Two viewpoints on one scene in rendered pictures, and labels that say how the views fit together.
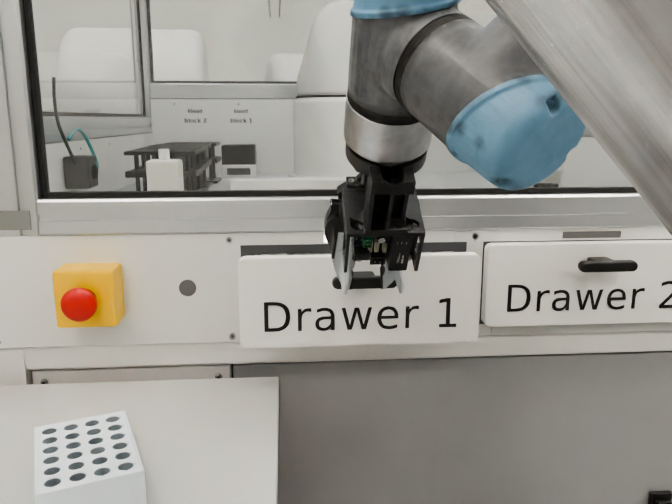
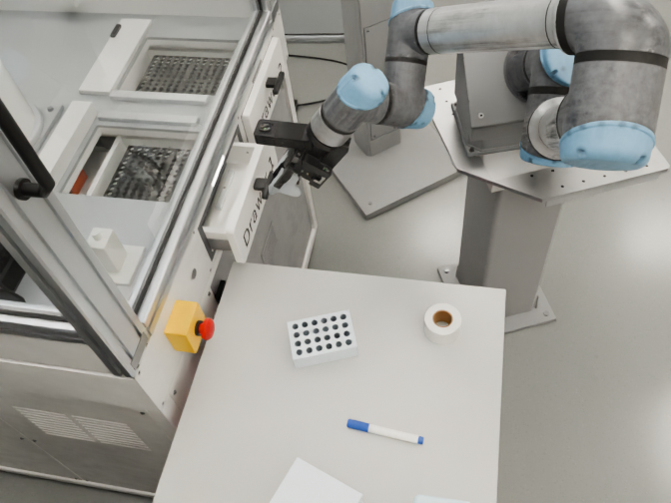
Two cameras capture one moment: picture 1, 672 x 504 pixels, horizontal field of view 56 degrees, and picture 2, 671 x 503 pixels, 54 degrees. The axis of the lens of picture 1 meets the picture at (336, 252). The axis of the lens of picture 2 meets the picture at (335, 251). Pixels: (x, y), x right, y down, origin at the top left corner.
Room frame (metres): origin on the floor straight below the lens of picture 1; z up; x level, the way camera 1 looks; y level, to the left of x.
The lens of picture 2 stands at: (0.23, 0.78, 1.90)
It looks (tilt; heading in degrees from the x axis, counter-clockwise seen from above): 54 degrees down; 293
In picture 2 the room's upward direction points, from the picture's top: 9 degrees counter-clockwise
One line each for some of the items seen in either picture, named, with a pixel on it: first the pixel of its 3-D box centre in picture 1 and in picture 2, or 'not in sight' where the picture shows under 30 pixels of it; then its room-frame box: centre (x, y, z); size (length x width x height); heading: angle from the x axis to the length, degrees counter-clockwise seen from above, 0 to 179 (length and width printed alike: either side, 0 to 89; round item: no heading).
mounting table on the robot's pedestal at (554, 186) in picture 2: not in sight; (531, 142); (0.18, -0.46, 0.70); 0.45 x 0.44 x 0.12; 28
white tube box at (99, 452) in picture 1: (87, 466); (323, 338); (0.52, 0.23, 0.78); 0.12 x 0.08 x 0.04; 25
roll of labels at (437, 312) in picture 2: not in sight; (441, 323); (0.30, 0.14, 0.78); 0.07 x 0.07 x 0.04
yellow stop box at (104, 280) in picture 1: (89, 295); (188, 326); (0.74, 0.30, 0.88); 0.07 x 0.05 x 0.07; 95
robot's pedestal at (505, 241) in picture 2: not in sight; (507, 224); (0.20, -0.44, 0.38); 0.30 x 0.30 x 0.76; 28
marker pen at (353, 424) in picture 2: not in sight; (384, 431); (0.36, 0.37, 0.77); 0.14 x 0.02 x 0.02; 0
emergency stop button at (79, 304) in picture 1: (80, 303); (205, 328); (0.71, 0.30, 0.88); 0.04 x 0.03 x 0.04; 95
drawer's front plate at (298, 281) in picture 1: (360, 299); (254, 193); (0.73, -0.03, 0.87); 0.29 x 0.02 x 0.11; 95
